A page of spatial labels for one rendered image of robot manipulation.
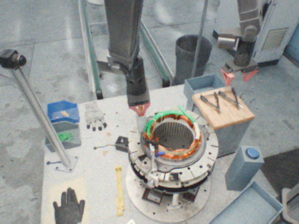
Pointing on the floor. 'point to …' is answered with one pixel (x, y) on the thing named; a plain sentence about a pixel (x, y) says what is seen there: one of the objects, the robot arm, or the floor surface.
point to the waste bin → (183, 73)
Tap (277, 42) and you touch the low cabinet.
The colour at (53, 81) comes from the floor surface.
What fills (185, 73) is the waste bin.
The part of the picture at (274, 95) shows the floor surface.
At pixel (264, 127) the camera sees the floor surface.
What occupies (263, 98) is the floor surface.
